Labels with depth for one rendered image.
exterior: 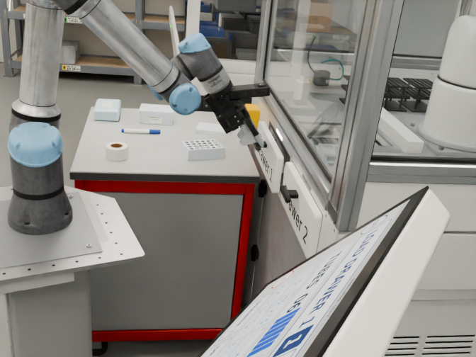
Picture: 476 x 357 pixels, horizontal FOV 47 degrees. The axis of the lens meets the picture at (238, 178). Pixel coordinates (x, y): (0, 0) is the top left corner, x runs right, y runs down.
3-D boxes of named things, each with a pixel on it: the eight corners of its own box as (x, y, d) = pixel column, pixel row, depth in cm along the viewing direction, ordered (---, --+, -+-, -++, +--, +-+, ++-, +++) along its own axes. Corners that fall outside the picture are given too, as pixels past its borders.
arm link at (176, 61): (149, 88, 136) (185, 62, 136) (140, 74, 145) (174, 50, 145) (166, 111, 140) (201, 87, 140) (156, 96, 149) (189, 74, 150)
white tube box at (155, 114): (138, 123, 206) (139, 110, 204) (141, 115, 214) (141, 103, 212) (172, 125, 207) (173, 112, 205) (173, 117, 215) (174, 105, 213)
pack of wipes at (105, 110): (119, 122, 205) (119, 110, 204) (93, 121, 204) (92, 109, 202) (121, 109, 219) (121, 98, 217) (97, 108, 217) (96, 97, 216)
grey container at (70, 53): (31, 61, 511) (30, 43, 504) (38, 54, 538) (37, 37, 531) (75, 64, 516) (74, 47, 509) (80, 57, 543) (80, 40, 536)
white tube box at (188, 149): (188, 161, 178) (188, 150, 177) (180, 151, 185) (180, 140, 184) (223, 158, 183) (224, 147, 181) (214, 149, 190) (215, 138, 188)
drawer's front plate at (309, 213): (307, 259, 120) (314, 215, 116) (280, 198, 146) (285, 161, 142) (314, 259, 121) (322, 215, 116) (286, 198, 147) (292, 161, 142)
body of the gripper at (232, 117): (224, 127, 158) (202, 93, 152) (250, 111, 157) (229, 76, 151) (227, 136, 151) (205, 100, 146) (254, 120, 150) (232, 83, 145)
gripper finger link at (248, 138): (248, 155, 157) (231, 129, 154) (266, 144, 156) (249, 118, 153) (249, 159, 154) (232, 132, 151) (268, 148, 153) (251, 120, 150)
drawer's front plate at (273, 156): (272, 194, 148) (277, 156, 144) (255, 152, 174) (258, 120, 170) (278, 194, 149) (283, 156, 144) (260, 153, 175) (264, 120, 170)
